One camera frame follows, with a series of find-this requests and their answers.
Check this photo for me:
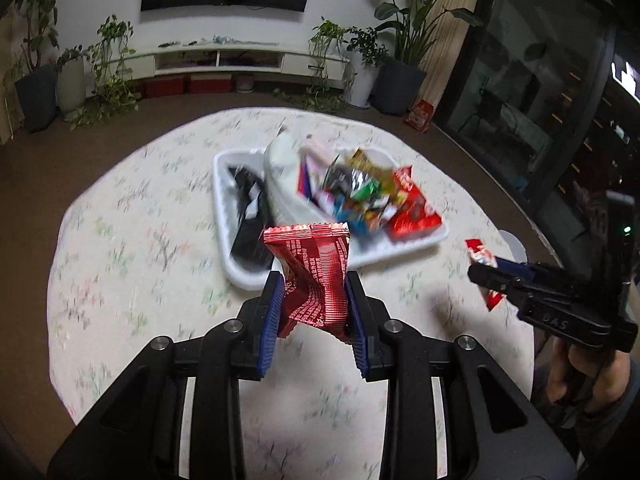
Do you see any white plant pot left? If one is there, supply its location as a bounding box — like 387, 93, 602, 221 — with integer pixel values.
56, 58, 86, 116

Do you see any gold snack packet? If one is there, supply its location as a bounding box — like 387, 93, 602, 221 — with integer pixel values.
373, 170, 397, 197

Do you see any orange yellow snack bar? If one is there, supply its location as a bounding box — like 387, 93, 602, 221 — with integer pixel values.
347, 148, 394, 182

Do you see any pale pink snack packet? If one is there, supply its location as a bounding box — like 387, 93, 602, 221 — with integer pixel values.
299, 136, 340, 167

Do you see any white plastic tray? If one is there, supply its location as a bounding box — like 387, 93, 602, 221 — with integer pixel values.
212, 146, 450, 292

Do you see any dark grey plant pot left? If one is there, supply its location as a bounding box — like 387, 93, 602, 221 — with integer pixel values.
14, 64, 56, 133

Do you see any black snack packet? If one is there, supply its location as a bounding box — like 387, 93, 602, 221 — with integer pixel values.
228, 166, 274, 270

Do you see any red snack packet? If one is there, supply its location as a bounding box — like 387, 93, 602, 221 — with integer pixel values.
387, 167, 442, 240
262, 222, 350, 341

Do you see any small green plant right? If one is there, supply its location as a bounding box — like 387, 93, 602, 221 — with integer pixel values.
272, 18, 388, 114

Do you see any strawberry candy packet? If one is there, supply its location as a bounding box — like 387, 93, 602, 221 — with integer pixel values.
465, 238, 506, 311

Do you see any red snack packet in tray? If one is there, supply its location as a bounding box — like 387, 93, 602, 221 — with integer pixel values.
387, 167, 442, 240

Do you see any white tv console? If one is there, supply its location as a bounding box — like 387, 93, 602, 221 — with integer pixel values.
84, 41, 352, 97

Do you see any green-edged seed packet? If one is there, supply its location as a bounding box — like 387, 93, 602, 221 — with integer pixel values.
322, 162, 381, 203

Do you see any blue cookie packet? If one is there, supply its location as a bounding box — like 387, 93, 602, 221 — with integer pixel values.
297, 155, 323, 205

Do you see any trailing green plant left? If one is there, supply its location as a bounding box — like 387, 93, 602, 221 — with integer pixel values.
70, 14, 138, 129

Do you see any large dark pot plant right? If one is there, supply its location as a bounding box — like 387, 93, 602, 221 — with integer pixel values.
373, 0, 483, 116

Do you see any red bag on floor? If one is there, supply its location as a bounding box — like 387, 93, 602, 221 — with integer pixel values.
405, 100, 435, 133

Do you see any white green snack packet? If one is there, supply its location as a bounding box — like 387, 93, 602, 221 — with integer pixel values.
264, 130, 330, 226

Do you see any light blue cartoon packet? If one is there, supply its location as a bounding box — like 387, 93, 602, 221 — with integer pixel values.
333, 195, 395, 236

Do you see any person's right hand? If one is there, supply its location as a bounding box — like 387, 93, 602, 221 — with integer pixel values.
546, 338, 631, 412

